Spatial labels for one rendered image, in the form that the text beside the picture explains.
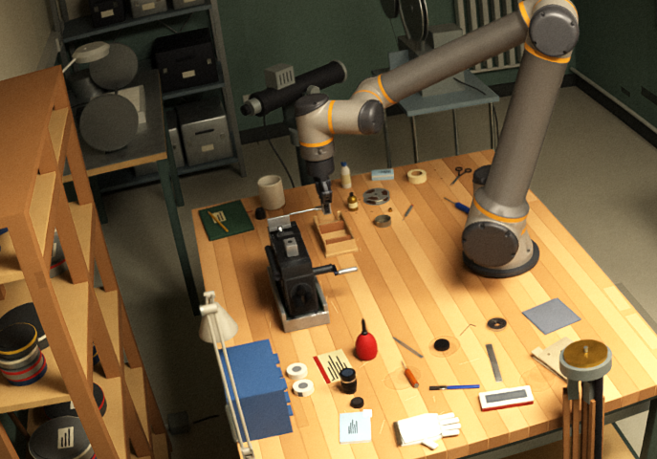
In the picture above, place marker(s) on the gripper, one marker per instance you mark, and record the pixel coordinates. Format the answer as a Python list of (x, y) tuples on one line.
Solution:
[(316, 171)]

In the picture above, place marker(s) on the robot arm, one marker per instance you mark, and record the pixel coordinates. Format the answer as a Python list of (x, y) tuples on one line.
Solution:
[(511, 132)]

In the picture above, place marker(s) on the wooden parts tray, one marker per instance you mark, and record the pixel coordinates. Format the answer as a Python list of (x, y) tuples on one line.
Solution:
[(336, 238)]

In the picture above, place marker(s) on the silver black crank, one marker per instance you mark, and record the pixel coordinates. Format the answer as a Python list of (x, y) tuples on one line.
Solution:
[(336, 269)]

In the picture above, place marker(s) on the white bottle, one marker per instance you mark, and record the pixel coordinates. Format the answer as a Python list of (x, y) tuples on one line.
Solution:
[(346, 177)]

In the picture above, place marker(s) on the grey film reel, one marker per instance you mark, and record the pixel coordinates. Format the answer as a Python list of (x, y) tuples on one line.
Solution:
[(369, 196)]

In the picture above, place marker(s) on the beige cup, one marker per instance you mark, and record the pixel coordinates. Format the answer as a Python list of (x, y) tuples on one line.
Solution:
[(271, 194)]

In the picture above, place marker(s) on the small grey tin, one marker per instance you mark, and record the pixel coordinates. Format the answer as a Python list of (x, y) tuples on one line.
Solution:
[(375, 222)]

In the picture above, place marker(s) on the light blue block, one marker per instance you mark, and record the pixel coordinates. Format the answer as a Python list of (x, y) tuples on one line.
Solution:
[(382, 174)]

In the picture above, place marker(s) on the small black knob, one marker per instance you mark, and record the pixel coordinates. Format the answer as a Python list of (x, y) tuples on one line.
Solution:
[(260, 214)]

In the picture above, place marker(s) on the small grey pencil tool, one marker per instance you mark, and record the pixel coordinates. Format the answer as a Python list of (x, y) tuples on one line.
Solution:
[(408, 212)]

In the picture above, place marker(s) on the cream tape roll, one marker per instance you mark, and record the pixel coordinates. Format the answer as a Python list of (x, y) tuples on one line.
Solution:
[(410, 177)]

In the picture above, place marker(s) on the green cutting mat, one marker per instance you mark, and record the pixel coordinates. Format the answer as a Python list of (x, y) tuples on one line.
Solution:
[(236, 221)]

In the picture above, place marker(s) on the black tube projector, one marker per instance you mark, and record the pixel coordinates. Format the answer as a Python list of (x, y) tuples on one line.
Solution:
[(305, 86)]

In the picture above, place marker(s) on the grey storage box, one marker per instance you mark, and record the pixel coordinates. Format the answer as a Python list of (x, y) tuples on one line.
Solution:
[(206, 137)]

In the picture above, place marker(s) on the black scissors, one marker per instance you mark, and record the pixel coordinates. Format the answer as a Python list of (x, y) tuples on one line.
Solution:
[(461, 174)]

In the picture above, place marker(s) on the red blower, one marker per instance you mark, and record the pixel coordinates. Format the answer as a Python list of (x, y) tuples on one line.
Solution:
[(366, 346)]

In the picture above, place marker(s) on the grey table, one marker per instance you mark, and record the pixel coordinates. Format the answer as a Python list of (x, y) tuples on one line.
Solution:
[(448, 100)]

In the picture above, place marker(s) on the red edged paper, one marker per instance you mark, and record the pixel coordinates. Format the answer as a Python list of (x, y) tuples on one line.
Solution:
[(334, 366)]

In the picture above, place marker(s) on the white desk lamp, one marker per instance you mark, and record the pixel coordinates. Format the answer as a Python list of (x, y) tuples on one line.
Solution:
[(216, 327)]

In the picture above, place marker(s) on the grey tweezers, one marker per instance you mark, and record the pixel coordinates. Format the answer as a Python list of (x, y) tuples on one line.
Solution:
[(408, 347)]

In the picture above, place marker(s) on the grey metal shelf unit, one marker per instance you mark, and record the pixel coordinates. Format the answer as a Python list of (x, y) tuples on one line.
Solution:
[(219, 57)]

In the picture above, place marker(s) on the white tape roll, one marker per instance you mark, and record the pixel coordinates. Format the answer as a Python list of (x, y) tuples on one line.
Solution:
[(290, 370), (296, 388)]

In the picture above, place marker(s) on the black lens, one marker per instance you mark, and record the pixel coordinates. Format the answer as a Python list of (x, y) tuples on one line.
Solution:
[(348, 381)]

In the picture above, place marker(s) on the black round cap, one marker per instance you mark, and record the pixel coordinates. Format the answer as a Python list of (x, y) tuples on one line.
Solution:
[(441, 345)]

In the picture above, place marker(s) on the grey film projector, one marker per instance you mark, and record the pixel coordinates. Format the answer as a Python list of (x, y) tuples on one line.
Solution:
[(420, 34)]

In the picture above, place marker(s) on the black storage box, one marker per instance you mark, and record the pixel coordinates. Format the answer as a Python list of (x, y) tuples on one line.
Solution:
[(186, 63)]

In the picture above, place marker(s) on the blue box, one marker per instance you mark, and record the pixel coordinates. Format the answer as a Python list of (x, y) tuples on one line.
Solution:
[(256, 390)]

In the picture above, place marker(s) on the small black cap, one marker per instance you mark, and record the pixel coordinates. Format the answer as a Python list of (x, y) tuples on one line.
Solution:
[(356, 402)]

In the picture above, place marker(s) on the black washer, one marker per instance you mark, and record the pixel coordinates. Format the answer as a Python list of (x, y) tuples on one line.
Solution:
[(491, 323)]

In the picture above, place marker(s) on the white radiator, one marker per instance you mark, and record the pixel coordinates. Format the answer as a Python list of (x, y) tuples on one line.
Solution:
[(488, 60)]

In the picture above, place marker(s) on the grey film can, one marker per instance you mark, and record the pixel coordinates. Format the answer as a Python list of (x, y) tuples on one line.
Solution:
[(109, 123), (116, 66)]

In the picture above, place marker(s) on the blue pen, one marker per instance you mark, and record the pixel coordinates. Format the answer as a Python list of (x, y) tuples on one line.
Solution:
[(457, 386)]

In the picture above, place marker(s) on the steel ruler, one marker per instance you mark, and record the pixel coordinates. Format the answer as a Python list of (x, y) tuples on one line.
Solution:
[(494, 362)]

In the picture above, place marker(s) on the white glove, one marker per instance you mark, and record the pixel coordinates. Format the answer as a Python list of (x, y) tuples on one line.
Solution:
[(425, 429)]

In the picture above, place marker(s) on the grey sheet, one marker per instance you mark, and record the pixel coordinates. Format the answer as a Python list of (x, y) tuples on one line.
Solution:
[(551, 315)]

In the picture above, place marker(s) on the small black floor box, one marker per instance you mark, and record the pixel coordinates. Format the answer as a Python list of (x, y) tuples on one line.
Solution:
[(179, 422)]

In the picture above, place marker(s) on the white red flat box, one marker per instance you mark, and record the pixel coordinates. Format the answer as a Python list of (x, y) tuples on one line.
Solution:
[(506, 397)]

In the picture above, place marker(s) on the beige cards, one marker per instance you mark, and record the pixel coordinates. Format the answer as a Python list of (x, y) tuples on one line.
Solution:
[(549, 356)]

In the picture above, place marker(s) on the white round lamp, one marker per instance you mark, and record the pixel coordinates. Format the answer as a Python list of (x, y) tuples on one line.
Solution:
[(90, 53)]

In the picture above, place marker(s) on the wooden tripod with brass head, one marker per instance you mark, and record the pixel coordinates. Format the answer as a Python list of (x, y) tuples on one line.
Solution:
[(585, 358)]

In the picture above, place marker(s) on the wooden shelf unit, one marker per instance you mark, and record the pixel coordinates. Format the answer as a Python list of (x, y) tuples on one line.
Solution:
[(18, 172)]

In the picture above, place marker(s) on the black labelled film can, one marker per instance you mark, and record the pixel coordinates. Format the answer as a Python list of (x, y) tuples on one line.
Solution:
[(58, 439)]

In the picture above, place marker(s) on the grey base plate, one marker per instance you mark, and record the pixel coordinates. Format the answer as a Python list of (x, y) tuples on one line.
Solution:
[(277, 224)]

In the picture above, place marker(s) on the grey block on camera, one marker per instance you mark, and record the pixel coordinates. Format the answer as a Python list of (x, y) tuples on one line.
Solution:
[(291, 247)]

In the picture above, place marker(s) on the black cine camera body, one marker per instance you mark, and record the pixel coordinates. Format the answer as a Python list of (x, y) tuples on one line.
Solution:
[(293, 275)]

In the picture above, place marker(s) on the grey camera cradle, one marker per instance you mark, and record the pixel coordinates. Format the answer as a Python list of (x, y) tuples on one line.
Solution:
[(305, 322)]

